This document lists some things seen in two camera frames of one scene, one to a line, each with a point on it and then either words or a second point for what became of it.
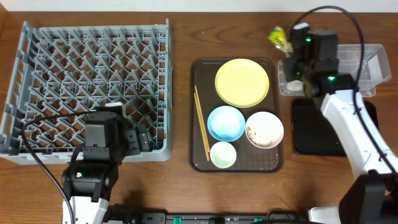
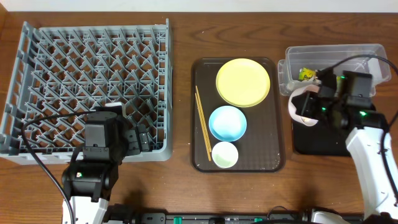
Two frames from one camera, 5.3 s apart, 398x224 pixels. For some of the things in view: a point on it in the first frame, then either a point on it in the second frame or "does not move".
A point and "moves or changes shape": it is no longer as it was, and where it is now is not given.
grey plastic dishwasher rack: [59, 70] does not move
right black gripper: [290, 70] to [310, 107]
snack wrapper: [278, 37] moves or changes shape
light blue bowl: [226, 123] does not move
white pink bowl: [264, 130] to [303, 121]
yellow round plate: [242, 83] does not move
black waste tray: [313, 136] does not move
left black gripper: [137, 140] does not move
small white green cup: [222, 155] does not move
